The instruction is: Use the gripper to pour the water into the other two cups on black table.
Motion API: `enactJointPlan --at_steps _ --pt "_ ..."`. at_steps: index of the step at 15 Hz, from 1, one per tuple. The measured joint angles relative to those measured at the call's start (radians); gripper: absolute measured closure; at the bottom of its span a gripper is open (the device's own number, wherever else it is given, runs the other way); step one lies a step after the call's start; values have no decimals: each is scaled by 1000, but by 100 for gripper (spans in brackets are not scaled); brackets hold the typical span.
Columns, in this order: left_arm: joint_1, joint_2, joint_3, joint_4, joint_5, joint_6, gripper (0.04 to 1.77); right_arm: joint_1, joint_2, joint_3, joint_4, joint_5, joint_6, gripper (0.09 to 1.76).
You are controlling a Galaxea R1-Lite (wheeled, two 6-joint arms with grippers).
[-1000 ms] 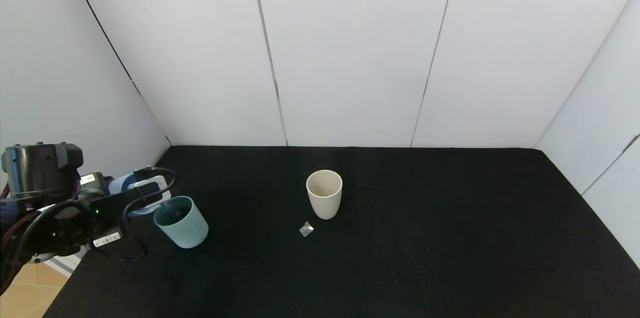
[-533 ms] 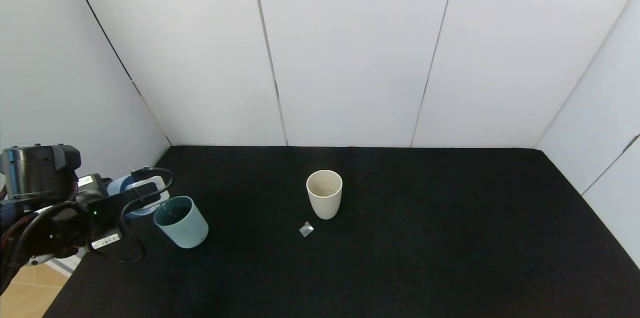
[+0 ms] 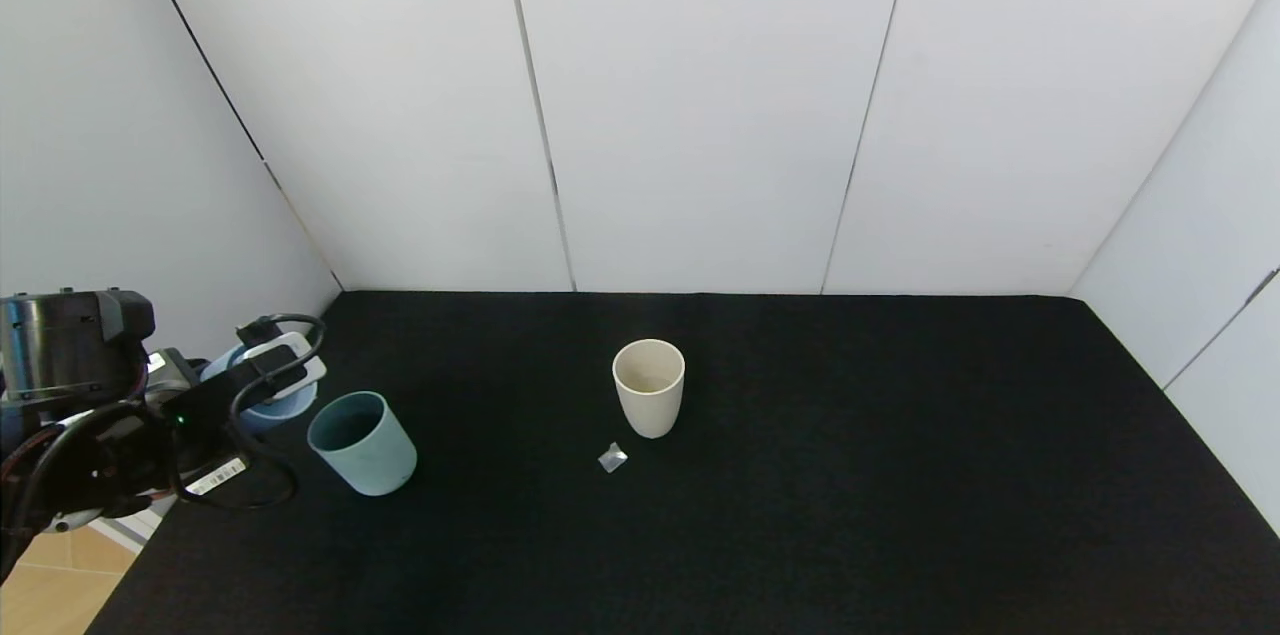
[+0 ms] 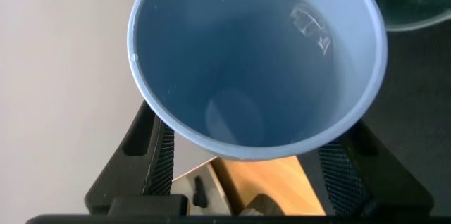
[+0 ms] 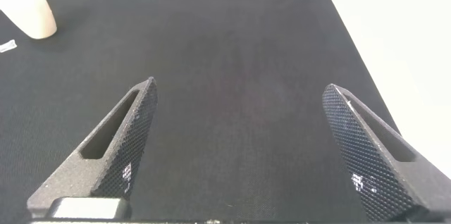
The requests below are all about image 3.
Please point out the dark wall panel latch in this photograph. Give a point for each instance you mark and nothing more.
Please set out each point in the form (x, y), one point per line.
(1258, 288)

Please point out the blue plastic cup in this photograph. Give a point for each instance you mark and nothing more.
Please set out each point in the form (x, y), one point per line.
(280, 412)

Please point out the teal plastic cup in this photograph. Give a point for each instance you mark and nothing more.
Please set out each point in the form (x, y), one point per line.
(370, 460)

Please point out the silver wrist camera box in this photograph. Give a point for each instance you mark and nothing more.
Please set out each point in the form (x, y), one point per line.
(300, 355)

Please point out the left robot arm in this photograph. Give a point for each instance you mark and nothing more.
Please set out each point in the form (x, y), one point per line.
(60, 345)

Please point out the beige plastic cup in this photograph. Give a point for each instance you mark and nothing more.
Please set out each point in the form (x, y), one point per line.
(650, 413)

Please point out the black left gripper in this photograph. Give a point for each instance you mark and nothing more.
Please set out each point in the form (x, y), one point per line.
(222, 471)

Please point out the small clear plastic piece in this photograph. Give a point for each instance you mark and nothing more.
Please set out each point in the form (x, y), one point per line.
(612, 458)

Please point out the white door frame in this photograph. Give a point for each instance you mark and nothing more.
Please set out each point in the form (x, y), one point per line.
(130, 520)

